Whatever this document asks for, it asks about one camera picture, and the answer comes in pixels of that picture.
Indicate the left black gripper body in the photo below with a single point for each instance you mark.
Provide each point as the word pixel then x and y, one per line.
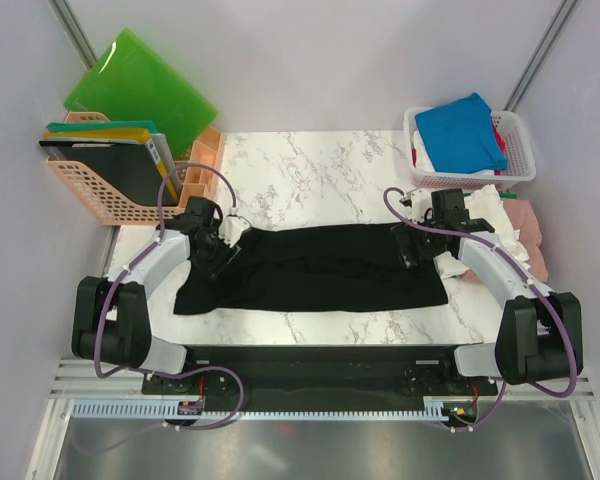
pixel 216 254

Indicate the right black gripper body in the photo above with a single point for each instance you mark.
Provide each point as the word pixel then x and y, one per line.
pixel 426 242

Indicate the black t shirt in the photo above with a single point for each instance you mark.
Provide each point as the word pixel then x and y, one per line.
pixel 351 268

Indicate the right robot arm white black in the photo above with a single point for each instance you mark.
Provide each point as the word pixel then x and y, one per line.
pixel 539 341

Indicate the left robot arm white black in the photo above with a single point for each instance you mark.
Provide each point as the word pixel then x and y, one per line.
pixel 112 321

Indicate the white crumpled t shirt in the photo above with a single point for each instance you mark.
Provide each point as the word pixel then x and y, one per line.
pixel 487 204

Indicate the white garment in basket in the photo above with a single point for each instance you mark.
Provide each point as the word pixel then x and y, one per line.
pixel 422 155

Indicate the pink t shirt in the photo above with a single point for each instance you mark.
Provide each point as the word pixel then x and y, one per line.
pixel 528 231

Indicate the blue folded t shirt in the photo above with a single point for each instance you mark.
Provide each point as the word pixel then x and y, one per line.
pixel 459 137

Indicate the black folder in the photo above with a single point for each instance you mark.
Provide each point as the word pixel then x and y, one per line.
pixel 129 168

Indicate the white laundry basket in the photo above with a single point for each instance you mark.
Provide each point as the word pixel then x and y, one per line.
pixel 521 163

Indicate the red garment in basket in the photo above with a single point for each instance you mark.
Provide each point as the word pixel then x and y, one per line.
pixel 500 140

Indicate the teal folder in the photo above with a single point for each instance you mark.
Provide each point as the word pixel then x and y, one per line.
pixel 86 126

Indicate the orange file basket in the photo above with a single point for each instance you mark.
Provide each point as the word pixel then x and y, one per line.
pixel 102 200

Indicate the yellow folder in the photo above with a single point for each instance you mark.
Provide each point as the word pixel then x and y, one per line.
pixel 155 143

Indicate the green plastic board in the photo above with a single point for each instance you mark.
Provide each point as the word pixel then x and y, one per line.
pixel 130 82

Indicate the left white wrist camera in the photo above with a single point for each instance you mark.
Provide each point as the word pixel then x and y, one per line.
pixel 232 228

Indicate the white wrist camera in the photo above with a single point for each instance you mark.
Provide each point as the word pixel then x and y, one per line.
pixel 417 203
pixel 232 228

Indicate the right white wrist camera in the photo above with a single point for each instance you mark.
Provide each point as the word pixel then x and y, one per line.
pixel 417 203

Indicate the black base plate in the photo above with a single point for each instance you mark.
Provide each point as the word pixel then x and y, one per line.
pixel 321 376

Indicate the white slotted cable duct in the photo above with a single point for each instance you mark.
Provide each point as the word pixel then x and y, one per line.
pixel 172 409

